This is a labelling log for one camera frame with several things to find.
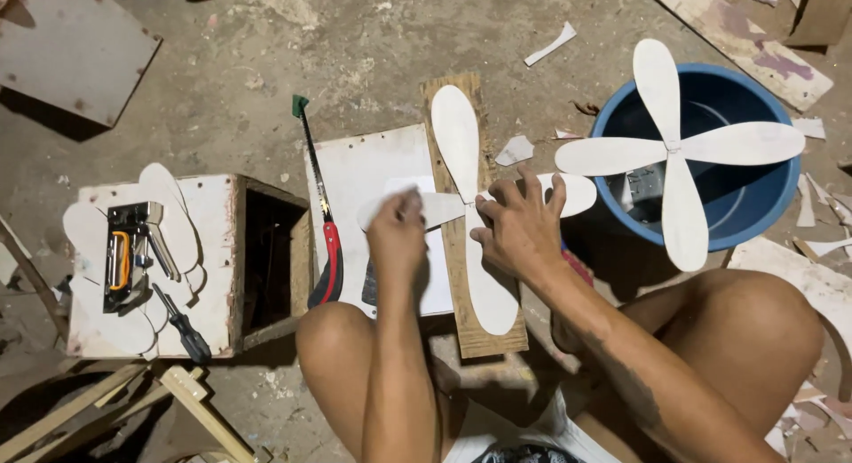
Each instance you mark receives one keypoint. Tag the person's right hand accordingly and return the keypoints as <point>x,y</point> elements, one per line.
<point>526,240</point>

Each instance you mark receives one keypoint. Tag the person's left hand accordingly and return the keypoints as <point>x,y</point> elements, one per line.
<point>396,240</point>

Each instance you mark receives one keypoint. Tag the person's left fingers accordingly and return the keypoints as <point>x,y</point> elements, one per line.
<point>403,206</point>

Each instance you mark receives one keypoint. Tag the white flat board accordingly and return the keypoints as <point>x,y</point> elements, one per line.
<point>359,163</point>

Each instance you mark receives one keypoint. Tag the white angular scrap piece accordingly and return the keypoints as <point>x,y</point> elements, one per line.
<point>514,150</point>

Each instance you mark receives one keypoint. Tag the brown wooden plank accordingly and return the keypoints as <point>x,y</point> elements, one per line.
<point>491,343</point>

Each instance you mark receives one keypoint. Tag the person's left leg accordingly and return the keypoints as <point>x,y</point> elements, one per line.
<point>329,356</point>

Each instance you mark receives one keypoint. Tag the person's leg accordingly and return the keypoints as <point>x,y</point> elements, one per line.
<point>745,336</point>
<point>329,356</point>

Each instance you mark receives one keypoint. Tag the white open wooden box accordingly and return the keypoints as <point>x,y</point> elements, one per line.
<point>213,263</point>

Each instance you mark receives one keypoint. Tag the white scrap strip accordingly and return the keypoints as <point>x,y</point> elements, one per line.
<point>551,45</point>

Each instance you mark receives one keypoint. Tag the metal piece in bucket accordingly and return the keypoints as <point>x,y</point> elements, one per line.
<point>639,190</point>

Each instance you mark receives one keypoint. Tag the stack of white blade cutouts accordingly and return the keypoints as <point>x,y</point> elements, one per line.
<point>163,190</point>

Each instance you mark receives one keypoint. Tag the person's white shorts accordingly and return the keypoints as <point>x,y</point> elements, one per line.
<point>532,433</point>

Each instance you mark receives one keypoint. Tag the chrome staple gun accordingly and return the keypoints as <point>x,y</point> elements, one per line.
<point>130,216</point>

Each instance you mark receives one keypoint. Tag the blue plastic bucket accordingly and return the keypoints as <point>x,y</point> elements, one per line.
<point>745,196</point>

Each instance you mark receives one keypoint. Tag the person's right leg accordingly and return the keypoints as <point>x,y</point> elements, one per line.
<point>745,336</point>

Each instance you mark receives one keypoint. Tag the grey rusty-spotted board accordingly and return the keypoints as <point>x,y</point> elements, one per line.
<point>66,43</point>

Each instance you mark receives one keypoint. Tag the dark wooden stick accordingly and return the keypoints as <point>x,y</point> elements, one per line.
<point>36,283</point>

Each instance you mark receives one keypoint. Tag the long purple-stained white board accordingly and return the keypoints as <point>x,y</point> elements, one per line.
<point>752,43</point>

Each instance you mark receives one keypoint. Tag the large white curved-cut board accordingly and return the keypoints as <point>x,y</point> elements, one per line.
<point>805,280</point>

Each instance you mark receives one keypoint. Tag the heap of white offcuts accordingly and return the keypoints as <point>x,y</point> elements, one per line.
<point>825,206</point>

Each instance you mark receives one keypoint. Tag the brown board piece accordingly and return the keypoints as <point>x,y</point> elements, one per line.
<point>822,13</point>

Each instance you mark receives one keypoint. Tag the pale wooden frame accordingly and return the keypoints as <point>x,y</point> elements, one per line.
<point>186,390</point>

